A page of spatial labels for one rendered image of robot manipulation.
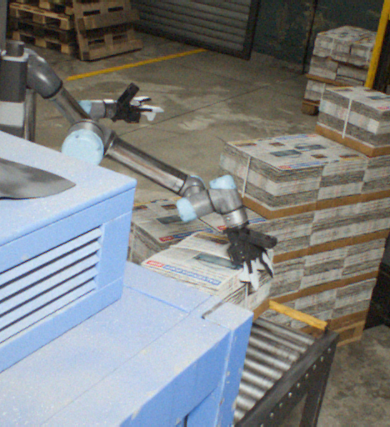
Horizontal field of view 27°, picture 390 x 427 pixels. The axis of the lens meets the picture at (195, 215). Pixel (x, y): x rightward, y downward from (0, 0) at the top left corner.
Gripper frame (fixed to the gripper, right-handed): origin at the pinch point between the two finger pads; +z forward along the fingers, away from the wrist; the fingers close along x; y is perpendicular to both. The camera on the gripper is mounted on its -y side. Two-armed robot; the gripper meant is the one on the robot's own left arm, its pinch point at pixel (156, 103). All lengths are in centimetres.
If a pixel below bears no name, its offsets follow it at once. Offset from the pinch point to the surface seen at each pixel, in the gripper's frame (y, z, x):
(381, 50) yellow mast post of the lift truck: -14, 148, -30
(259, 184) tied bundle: 25, 41, 30
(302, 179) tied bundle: 20, 58, 37
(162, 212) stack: 39.4, -0.9, 23.2
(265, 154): 16, 47, 21
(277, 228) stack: 42, 49, 41
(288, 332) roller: 31, -1, 115
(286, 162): 14, 52, 31
